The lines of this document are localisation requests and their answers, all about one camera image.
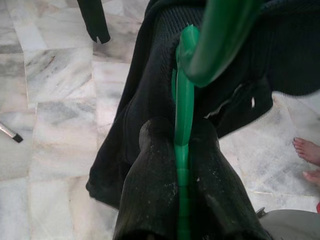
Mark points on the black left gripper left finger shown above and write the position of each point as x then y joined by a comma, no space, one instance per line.
150,195

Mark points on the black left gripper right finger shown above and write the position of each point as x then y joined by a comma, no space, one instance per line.
215,200

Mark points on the green plastic hanger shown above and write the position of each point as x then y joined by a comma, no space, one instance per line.
183,112

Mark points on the black hoodie with green logo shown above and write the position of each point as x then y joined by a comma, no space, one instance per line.
150,87

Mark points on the bare person foot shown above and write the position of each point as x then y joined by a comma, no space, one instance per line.
308,151
312,178

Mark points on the silver metal clothes rack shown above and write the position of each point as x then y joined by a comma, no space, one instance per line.
11,135

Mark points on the black garment with gold logo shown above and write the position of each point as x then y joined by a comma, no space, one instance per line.
93,20

